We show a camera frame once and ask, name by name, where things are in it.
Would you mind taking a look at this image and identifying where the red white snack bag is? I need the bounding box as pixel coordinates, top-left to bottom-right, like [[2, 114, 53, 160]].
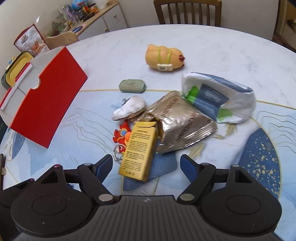
[[14, 24, 50, 57]]

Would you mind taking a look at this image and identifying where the yellow cardboard box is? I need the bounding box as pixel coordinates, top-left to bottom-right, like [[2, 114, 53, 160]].
[[118, 121, 158, 182]]

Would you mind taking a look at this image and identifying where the silver foil snack packet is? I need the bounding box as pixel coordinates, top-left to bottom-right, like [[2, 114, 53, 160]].
[[137, 91, 217, 154]]

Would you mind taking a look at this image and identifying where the brown wooden chair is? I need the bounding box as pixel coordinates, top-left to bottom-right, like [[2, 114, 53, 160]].
[[153, 1, 222, 27]]

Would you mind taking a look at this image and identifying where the white blue tissue pack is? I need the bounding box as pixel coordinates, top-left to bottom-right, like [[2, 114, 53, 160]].
[[182, 72, 256, 123]]

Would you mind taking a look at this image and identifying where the wooden white cabinet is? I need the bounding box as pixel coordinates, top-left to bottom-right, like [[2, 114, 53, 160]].
[[43, 0, 129, 49]]

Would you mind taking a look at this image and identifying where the red white cardboard box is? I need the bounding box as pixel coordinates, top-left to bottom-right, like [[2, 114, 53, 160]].
[[1, 47, 88, 148]]

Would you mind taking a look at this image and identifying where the orange capybara squishy toy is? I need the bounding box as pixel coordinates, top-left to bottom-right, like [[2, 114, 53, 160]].
[[145, 44, 185, 71]]

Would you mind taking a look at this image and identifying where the blue globe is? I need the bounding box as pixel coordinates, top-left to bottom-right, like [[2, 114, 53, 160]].
[[71, 0, 85, 10]]

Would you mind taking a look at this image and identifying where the grey green soap bar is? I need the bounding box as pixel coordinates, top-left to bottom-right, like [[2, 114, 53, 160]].
[[118, 79, 146, 93]]

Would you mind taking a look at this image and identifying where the orange red rubber keychain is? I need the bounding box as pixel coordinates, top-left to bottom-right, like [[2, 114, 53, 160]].
[[112, 120, 132, 154]]

